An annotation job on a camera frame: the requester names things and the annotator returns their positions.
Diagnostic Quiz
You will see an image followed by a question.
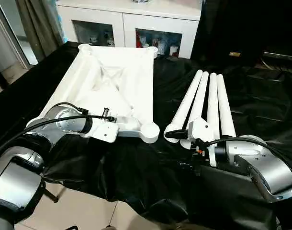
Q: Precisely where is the black box with yellow label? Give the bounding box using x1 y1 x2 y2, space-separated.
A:
190 0 265 65

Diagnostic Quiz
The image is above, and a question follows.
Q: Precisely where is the dark metal rail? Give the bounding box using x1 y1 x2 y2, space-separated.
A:
263 50 292 60

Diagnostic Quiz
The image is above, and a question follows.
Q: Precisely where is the white plastic table leg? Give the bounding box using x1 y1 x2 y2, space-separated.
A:
180 71 210 150
206 72 221 141
164 69 204 144
216 74 237 140

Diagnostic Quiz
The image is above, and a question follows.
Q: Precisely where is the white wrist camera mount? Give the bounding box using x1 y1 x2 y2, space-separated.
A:
187 116 215 147
87 115 120 144

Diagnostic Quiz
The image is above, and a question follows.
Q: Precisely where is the grey-brown curtain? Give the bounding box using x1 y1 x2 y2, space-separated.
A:
15 0 65 65

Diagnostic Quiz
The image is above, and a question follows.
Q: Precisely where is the white glass-door cabinet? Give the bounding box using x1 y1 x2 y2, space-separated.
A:
56 0 202 59

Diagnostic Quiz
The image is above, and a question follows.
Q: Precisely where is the black plastic mat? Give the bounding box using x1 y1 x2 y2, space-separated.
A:
0 40 292 230

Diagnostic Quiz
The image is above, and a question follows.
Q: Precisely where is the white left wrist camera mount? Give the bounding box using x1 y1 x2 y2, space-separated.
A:
87 115 120 144

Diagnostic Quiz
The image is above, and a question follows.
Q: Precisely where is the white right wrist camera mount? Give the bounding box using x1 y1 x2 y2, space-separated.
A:
187 116 215 147

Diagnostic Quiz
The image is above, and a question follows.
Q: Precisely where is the white plastic table top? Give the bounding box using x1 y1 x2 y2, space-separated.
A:
25 44 160 144

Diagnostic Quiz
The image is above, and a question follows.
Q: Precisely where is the black stand leg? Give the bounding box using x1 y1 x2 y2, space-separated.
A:
42 183 59 203

